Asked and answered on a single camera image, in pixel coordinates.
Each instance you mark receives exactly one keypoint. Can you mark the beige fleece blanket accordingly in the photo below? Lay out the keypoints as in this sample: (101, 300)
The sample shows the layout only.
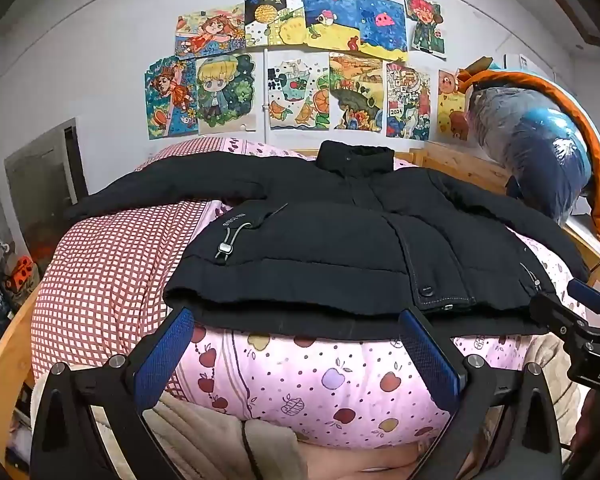
(195, 440)

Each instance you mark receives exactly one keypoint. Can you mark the grey metal panel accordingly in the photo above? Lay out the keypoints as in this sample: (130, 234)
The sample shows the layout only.
(40, 185)

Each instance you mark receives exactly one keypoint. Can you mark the pink apple print quilt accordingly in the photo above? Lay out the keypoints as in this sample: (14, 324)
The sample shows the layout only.
(330, 385)

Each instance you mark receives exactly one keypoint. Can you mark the black puffer jacket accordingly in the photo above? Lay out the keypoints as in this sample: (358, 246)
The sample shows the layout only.
(330, 240)

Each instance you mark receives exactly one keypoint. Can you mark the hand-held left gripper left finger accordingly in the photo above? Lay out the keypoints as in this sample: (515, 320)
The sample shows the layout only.
(162, 360)

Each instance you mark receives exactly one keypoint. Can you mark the orange toy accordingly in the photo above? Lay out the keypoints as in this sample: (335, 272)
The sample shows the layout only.
(20, 272)

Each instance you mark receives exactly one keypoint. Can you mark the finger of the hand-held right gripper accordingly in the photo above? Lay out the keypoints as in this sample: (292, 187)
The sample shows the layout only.
(555, 312)
(592, 297)

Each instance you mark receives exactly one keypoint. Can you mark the clear plastic bag of clothes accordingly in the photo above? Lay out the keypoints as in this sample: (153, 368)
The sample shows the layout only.
(530, 150)

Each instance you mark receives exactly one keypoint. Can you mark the red checkered quilt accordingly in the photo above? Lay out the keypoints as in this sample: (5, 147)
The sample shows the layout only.
(105, 270)

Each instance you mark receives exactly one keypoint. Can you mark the group of colourful wall drawings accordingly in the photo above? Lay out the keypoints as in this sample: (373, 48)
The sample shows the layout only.
(360, 90)

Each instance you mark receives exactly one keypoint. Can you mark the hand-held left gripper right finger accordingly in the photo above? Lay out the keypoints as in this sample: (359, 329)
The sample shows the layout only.
(430, 360)

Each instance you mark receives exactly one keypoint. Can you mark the wooden bed frame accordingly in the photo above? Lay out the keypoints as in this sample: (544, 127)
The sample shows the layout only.
(460, 162)

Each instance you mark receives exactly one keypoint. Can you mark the pink cloth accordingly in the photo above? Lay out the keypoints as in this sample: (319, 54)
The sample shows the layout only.
(370, 462)

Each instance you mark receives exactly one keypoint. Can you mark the white box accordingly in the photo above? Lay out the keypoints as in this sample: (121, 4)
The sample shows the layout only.
(519, 64)

